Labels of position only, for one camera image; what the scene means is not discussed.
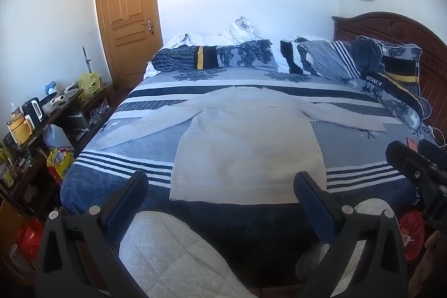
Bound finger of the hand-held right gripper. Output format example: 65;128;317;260
386;140;447;194
418;139;447;168

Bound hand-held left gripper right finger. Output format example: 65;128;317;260
293;171;409;298

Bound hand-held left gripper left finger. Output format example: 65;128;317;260
35;170;151;298

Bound cream knit sweater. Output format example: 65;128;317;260
96;86;386;205

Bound person's right forearm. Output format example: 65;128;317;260
417;230;447;298

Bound person's white quilted pants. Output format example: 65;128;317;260
119;198;385;298

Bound blue striped bed blanket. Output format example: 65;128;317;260
60;66;434;285

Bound navy floral pillow yellow stripe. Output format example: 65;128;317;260
349;35;433;135

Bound yellow red printed bag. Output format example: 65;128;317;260
47;147;76;180

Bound translucent plastic jug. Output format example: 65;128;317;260
43;124;74;152

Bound dark blue crumpled garment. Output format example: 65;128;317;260
351;37;384;72

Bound wooden side table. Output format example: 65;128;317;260
0;83;117;285

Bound yellow plastic bag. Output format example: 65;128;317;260
77;72;102;102

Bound dark wooden headboard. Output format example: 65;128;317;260
331;12;447;131

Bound blue white striped pillow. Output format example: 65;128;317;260
280;37;361;81

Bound yellow lunch container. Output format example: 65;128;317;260
7;112;34;146

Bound white black kettle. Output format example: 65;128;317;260
22;97;44;123

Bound dark upright stick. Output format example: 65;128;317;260
82;46;93;75

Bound long floral yellow-striped pillow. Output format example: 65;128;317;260
151;39;279;71

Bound white crumpled bedding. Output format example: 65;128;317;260
144;16;280;78

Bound wooden door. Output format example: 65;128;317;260
92;0;164;89

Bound white cables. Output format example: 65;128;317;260
423;124;447;149

